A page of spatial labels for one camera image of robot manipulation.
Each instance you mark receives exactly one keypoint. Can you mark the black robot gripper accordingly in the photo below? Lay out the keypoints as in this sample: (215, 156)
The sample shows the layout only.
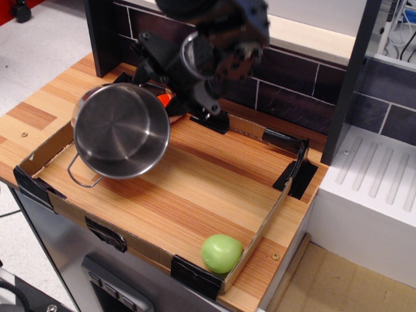
(190, 68)

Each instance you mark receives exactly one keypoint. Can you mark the stainless steel pot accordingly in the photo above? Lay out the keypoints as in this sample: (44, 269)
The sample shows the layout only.
(120, 130)

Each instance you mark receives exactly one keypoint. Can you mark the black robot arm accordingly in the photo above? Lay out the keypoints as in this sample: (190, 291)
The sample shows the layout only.
(227, 44)

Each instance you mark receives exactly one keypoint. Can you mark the cardboard fence with black tape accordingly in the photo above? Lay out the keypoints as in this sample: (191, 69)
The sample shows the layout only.
(206, 183)

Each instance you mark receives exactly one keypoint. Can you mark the plastic salmon sushi toy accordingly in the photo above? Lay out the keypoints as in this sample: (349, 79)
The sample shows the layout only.
(166, 104)

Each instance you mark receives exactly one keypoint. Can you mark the black caster wheel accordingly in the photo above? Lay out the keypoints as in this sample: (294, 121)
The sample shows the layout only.
(20, 11)

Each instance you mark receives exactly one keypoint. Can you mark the green plastic apple toy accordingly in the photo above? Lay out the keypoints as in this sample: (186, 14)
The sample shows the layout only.
(221, 253)

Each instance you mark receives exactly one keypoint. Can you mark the toy oven control panel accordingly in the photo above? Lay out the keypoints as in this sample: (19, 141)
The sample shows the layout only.
(113, 293)

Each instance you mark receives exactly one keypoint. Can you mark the white dish drainer sink unit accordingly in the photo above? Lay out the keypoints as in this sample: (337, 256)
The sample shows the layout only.
(364, 210)

